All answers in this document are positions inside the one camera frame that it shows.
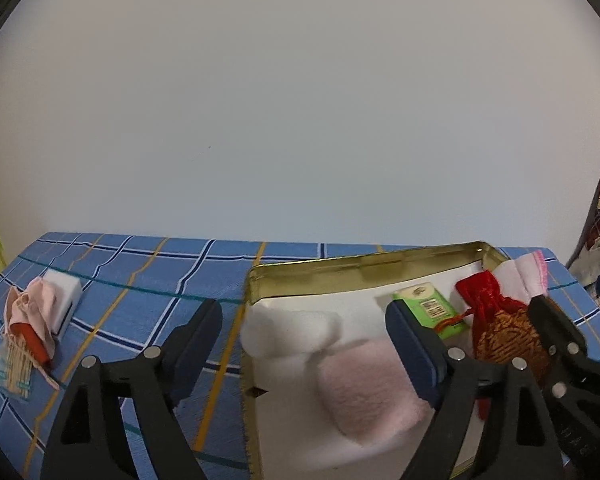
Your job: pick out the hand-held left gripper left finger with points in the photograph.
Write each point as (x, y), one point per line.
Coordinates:
(197, 350)

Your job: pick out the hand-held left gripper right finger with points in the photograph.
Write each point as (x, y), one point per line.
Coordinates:
(415, 355)

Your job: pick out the green tissue packet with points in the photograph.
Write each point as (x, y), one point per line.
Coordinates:
(427, 305)

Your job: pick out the pink fluffy pad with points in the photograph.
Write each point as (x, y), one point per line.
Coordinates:
(370, 390)

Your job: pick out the white towel pink trim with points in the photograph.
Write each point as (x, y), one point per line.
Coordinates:
(522, 272)

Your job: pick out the gold metal tin box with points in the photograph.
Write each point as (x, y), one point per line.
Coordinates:
(360, 270)

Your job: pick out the white sponge block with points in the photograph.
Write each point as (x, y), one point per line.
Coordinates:
(62, 290)

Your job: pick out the red face mask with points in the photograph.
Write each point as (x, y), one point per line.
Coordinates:
(32, 342)

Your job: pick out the pink cloth face mask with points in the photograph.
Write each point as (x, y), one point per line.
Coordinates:
(30, 305)

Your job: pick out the clear packet of wooden sticks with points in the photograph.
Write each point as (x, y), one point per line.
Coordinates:
(15, 372)

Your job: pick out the white patterned cloth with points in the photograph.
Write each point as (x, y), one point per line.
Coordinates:
(595, 260)

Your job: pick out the blue plaid blanket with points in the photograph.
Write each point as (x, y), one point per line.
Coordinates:
(130, 270)

